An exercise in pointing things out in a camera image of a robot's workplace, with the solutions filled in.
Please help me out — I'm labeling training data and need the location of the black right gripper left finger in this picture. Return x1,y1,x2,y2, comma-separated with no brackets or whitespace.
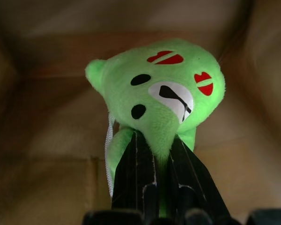
111,130,160,220

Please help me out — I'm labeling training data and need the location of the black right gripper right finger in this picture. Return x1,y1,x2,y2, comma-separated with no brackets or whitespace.
166,134,231,220

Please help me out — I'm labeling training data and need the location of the green plush bear toy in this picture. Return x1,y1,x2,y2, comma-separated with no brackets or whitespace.
85,40,227,218

